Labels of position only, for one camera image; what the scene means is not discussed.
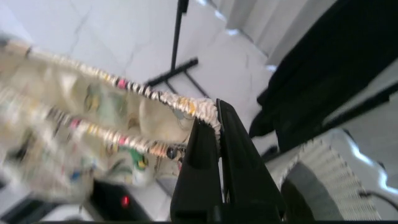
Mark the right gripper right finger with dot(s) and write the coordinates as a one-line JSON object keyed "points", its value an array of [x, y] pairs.
{"points": [[248, 193]]}

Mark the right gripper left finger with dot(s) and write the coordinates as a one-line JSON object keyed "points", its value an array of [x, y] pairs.
{"points": [[196, 193]]}

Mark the black garment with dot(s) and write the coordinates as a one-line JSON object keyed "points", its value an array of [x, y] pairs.
{"points": [[326, 77]]}

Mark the cream printed garment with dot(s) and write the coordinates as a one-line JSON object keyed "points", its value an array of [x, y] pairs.
{"points": [[77, 102]]}

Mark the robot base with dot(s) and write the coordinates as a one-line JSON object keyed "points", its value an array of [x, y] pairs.
{"points": [[109, 202]]}

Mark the white laundry basket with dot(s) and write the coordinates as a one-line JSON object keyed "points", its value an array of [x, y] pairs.
{"points": [[326, 186]]}

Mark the black clothes rack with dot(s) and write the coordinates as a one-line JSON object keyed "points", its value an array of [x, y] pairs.
{"points": [[175, 37]]}

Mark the white curtain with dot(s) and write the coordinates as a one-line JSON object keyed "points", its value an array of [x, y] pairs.
{"points": [[264, 25]]}

